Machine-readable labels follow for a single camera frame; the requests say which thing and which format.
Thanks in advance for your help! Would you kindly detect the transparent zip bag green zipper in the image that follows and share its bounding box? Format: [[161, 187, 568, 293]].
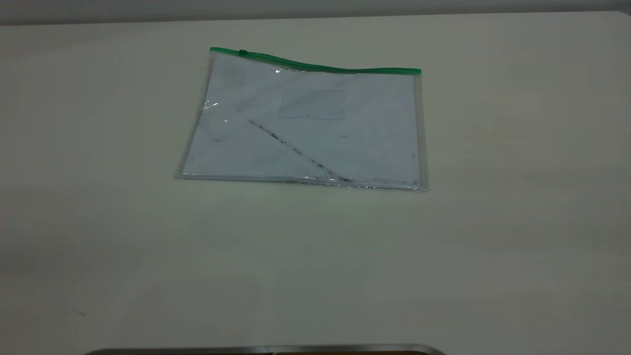
[[174, 47, 428, 192]]

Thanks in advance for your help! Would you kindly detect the silver metal rim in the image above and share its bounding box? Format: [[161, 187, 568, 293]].
[[84, 344, 447, 355]]

